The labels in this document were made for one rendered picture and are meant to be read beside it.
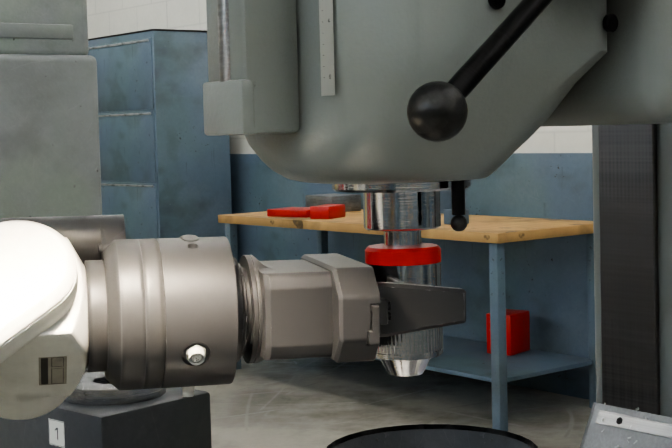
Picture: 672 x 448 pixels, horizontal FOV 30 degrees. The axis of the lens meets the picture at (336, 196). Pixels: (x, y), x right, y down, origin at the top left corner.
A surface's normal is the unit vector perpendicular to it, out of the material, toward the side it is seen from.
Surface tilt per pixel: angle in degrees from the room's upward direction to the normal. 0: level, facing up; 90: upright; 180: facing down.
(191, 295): 69
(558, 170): 90
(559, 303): 90
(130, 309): 79
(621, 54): 90
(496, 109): 118
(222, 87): 90
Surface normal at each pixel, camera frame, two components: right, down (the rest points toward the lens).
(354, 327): 0.23, 0.04
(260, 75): 0.62, 0.03
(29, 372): 0.16, 0.79
